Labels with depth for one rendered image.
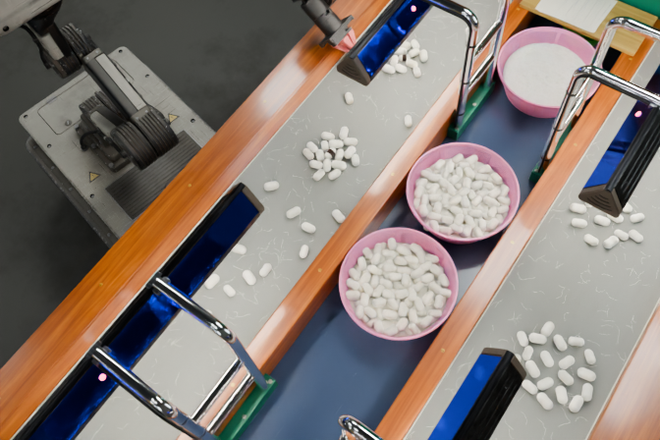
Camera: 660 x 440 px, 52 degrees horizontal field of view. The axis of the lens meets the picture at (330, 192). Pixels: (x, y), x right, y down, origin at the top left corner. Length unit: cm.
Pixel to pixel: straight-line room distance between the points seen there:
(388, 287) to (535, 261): 34
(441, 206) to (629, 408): 58
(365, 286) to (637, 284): 60
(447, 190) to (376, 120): 27
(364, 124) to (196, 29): 145
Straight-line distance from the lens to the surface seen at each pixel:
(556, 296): 161
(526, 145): 185
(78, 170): 221
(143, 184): 210
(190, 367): 157
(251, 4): 312
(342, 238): 159
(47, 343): 167
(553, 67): 193
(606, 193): 132
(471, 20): 150
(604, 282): 165
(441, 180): 168
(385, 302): 155
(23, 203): 284
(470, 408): 113
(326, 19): 182
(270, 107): 180
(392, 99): 181
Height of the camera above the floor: 221
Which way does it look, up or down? 61 degrees down
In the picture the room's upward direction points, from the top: 9 degrees counter-clockwise
